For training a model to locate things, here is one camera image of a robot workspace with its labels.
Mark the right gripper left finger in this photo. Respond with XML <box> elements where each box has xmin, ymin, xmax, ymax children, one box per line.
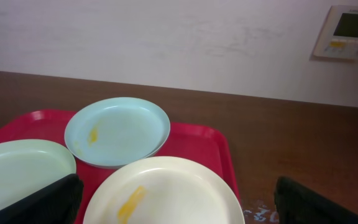
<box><xmin>0</xmin><ymin>174</ymin><xmax>84</xmax><ymax>224</ymax></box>

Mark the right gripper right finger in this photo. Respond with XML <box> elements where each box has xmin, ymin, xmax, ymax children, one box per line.
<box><xmin>274</xmin><ymin>177</ymin><xmax>358</xmax><ymax>224</ymax></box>

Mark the light green plate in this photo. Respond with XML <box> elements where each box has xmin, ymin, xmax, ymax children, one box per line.
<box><xmin>0</xmin><ymin>139</ymin><xmax>76</xmax><ymax>210</ymax></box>

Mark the light blue plate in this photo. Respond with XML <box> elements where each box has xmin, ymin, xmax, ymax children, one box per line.
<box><xmin>64</xmin><ymin>97</ymin><xmax>171</xmax><ymax>169</ymax></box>

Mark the cream white plate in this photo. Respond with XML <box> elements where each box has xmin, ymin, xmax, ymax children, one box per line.
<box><xmin>83</xmin><ymin>156</ymin><xmax>245</xmax><ymax>224</ymax></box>

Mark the red plastic tray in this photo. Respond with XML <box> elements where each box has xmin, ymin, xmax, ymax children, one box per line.
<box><xmin>0</xmin><ymin>110</ymin><xmax>240</xmax><ymax>224</ymax></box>

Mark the white wall control panel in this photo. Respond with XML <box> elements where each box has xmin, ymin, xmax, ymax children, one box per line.
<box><xmin>313</xmin><ymin>5</ymin><xmax>358</xmax><ymax>60</ymax></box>

